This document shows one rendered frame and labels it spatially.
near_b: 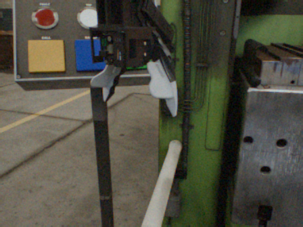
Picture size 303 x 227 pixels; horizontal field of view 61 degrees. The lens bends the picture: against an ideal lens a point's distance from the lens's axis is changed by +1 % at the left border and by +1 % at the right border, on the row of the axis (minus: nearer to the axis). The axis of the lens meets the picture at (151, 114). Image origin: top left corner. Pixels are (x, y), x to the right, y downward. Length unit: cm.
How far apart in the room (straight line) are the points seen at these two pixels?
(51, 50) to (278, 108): 58
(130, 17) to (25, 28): 33
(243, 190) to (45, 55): 66
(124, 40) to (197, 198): 88
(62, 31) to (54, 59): 7
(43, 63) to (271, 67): 58
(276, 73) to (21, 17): 66
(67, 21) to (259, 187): 70
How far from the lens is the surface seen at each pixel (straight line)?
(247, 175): 83
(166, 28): 46
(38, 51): 64
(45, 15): 68
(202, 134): 98
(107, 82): 47
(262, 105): 74
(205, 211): 117
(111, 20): 38
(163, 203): 70
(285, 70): 79
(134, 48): 37
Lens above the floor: 108
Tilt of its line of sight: 20 degrees down
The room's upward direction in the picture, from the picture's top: straight up
